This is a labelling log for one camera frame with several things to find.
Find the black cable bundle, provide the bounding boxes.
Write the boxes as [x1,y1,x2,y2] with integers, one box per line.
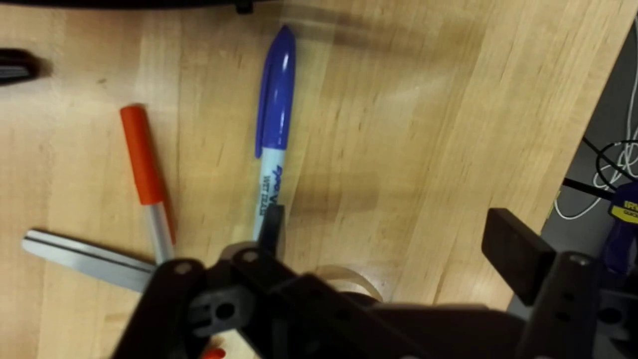
[554,99,638,224]

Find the black handled scissors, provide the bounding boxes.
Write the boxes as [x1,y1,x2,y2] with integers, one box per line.
[20,228,159,296]

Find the red capped grey pen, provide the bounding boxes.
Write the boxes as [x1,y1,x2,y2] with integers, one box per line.
[117,105,179,266]

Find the blue yellow object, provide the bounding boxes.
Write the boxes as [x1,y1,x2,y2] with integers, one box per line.
[600,182,638,278]

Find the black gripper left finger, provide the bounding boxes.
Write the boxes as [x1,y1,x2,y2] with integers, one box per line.
[111,204,295,359]

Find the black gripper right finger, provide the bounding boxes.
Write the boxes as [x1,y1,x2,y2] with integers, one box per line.
[480,206,604,359]

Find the black capped pen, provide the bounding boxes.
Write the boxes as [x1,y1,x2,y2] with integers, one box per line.
[0,49,42,87]

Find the blue capped marker pen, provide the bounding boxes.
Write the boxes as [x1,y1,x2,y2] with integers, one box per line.
[251,25,299,244]

